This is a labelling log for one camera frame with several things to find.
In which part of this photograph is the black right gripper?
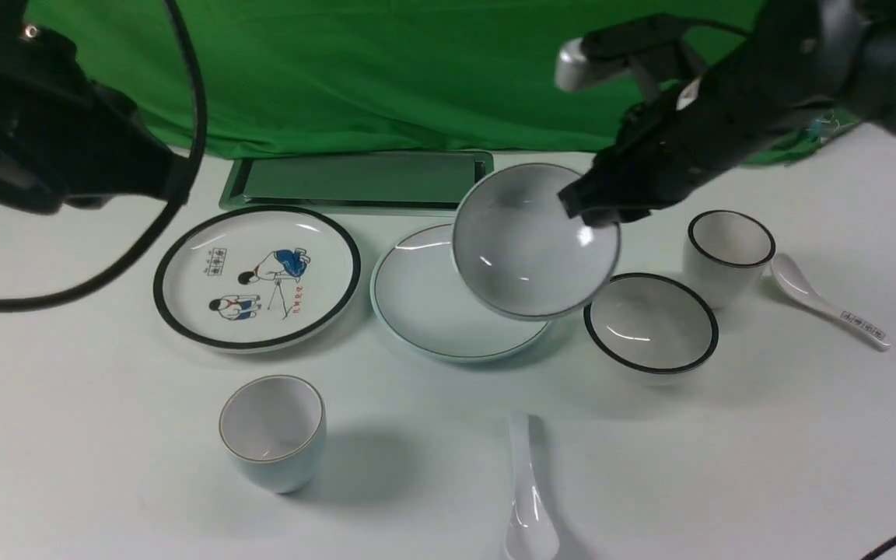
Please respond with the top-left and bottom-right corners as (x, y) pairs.
(557, 47), (791, 229)

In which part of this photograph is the pale blue thin-rimmed bowl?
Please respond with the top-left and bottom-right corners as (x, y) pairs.
(451, 163), (622, 322)

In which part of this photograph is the plain white ceramic spoon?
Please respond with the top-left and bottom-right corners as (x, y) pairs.
(502, 412), (561, 559)

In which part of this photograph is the pale blue cup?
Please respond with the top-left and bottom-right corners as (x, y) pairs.
(218, 375), (327, 494)

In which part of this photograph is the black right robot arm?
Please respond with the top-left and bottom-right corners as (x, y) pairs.
(555, 1), (896, 227)

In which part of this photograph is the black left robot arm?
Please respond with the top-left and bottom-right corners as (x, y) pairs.
(0, 1), (191, 214)

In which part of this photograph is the black-rimmed white cup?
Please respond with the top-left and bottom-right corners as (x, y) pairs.
(682, 209), (776, 310)

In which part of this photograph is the black-rimmed white bowl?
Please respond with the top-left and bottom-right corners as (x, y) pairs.
(583, 272), (719, 387)

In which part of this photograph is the white spoon with label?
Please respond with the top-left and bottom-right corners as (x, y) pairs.
(769, 253), (891, 352)

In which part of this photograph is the pale blue plain plate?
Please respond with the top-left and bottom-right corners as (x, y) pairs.
(369, 223), (551, 364)

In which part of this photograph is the green backdrop cloth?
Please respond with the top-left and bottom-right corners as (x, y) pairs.
(0, 0), (859, 166)

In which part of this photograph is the black-rimmed illustrated plate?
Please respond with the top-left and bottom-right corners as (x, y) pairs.
(152, 206), (362, 354)

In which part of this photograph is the metal table cable hatch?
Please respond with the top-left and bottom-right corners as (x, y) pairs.
(219, 150), (495, 212)

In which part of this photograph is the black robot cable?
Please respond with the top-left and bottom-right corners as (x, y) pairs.
(0, 0), (209, 313)

